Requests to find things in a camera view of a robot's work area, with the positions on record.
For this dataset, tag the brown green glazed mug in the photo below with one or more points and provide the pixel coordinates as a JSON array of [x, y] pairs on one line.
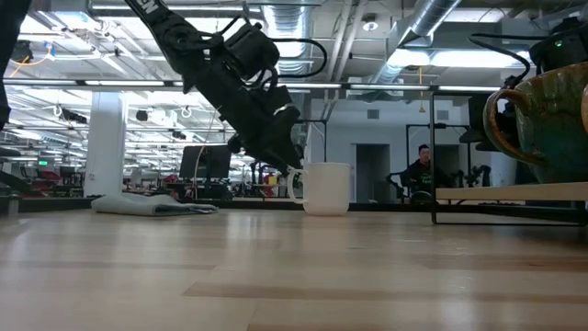
[[556, 128]]

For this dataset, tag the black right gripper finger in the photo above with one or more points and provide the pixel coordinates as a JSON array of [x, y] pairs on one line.
[[473, 138], [480, 110]]

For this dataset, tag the folded grey cloth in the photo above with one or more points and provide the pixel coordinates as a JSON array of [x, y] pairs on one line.
[[147, 206]]

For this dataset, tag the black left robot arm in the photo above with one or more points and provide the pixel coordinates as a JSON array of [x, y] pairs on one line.
[[161, 23]]

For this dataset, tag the white pillar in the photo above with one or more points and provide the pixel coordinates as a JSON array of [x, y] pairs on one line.
[[105, 147]]

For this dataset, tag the black room monitor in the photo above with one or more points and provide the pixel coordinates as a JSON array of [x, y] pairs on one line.
[[206, 163]]

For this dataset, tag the black metal frame stand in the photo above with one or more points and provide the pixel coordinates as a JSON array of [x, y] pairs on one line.
[[422, 125]]

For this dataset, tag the long ceiling light strip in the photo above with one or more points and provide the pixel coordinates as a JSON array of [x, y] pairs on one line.
[[115, 84]]

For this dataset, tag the black metal table frame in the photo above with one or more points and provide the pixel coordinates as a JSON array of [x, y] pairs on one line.
[[257, 205]]

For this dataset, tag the white mug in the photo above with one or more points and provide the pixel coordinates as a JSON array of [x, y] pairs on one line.
[[326, 188]]

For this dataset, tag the wooden shelf with black legs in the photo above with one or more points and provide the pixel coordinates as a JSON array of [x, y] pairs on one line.
[[505, 192]]

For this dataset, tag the person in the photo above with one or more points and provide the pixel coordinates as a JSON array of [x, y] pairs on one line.
[[420, 174]]

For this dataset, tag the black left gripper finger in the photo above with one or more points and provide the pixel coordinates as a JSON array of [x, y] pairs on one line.
[[282, 142], [250, 151]]

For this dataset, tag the silver ventilation duct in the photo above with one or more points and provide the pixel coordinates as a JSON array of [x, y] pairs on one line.
[[289, 27]]

